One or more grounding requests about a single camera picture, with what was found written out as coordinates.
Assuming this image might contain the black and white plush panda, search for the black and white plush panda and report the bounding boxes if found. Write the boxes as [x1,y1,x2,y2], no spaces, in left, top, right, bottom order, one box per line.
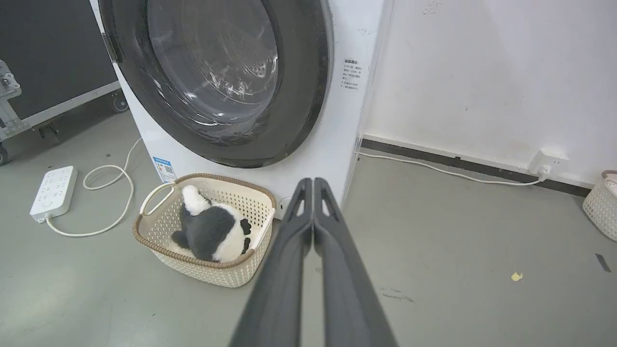
[171,185,253,263]

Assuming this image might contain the dark round washing machine door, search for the dark round washing machine door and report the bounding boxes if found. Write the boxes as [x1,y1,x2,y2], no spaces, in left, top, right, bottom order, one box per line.
[98,0,335,169]

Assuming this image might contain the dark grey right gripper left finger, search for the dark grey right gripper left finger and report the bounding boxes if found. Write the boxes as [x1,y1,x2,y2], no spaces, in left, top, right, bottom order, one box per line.
[229,178,314,347]

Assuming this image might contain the black flight case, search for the black flight case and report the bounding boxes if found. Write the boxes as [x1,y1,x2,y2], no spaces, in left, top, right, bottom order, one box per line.
[0,0,130,166]

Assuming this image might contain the white power strip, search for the white power strip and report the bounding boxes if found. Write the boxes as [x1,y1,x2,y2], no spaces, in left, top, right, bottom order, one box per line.
[29,166,78,224]

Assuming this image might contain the white washing machine body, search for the white washing machine body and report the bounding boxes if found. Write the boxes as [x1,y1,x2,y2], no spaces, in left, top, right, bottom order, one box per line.
[90,0,392,221]

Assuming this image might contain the white power strip cable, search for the white power strip cable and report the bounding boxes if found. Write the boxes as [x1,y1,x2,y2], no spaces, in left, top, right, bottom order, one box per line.
[46,137,143,238]

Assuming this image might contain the white wall socket plug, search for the white wall socket plug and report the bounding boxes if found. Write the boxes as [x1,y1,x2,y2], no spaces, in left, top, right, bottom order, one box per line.
[528,149,569,180]

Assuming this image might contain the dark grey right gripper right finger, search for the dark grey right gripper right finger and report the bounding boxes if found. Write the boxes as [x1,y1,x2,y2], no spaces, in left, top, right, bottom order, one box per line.
[313,178,399,347]

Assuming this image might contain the white perforated plastic basket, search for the white perforated plastic basket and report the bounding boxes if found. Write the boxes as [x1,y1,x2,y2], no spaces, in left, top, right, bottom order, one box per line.
[582,170,617,241]

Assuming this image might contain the cream woven laundry basket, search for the cream woven laundry basket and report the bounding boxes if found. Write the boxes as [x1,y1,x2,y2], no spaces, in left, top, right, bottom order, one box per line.
[133,173,277,288]

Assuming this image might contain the white wall plug and cable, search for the white wall plug and cable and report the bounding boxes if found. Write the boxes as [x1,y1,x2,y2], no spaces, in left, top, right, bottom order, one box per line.
[356,151,545,187]

